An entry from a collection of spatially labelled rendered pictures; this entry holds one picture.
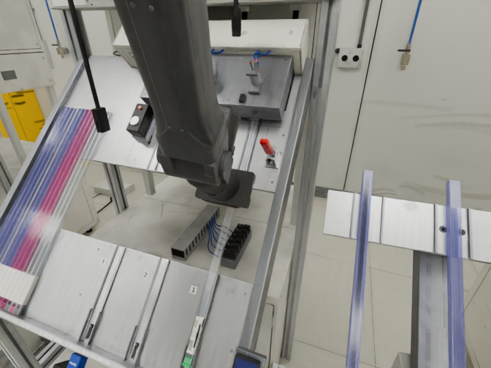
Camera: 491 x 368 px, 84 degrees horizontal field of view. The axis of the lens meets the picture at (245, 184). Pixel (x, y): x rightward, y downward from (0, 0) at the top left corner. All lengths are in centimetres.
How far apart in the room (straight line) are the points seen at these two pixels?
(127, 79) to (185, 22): 69
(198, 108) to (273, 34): 45
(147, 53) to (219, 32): 51
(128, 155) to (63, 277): 30
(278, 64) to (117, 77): 48
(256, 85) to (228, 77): 8
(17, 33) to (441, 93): 241
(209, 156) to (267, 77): 36
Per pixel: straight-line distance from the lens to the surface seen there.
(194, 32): 21
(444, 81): 223
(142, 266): 62
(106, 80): 92
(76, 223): 212
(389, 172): 237
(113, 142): 78
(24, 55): 185
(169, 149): 30
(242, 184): 48
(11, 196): 92
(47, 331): 72
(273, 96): 59
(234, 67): 66
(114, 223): 115
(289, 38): 66
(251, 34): 69
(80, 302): 70
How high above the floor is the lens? 125
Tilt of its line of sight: 29 degrees down
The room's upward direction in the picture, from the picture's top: straight up
